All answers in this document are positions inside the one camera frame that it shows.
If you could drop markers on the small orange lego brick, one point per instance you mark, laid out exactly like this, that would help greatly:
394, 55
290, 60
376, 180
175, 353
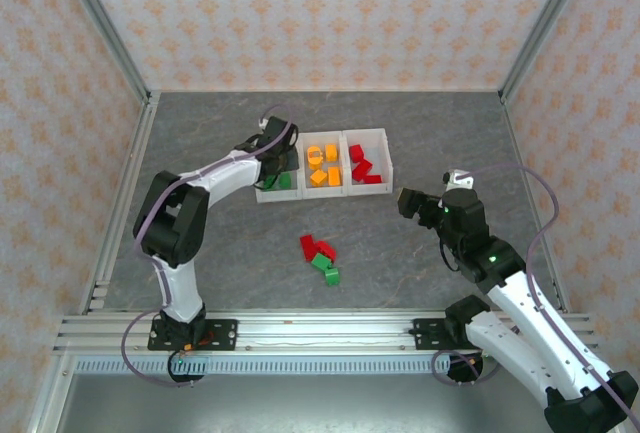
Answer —
331, 152

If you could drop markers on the white plastic bin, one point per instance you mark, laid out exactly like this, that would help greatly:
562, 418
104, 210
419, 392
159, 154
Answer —
280, 195
325, 192
380, 153

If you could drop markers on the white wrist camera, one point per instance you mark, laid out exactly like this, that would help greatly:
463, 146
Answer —
457, 179
262, 123

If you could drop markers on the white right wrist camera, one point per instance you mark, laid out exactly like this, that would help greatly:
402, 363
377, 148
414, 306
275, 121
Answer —
457, 179

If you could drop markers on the yellow long lego brick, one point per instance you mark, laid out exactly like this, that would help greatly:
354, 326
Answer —
334, 176

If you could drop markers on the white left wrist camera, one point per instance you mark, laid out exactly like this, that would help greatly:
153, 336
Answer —
262, 123

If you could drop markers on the aluminium frame post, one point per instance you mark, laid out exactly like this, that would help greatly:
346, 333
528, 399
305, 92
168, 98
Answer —
543, 28
106, 28

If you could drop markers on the green lego brick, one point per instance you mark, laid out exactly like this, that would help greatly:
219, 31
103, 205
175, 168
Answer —
270, 183
285, 180
331, 276
320, 262

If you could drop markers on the aluminium side rail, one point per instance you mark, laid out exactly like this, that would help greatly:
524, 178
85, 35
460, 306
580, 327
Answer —
520, 153
132, 173

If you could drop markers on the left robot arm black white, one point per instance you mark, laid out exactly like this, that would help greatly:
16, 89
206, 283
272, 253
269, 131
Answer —
180, 288

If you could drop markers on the yellow round lego piece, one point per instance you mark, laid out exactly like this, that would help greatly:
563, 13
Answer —
310, 159

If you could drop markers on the wide aluminium mounting rail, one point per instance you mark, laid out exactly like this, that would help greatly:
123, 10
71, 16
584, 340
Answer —
325, 333

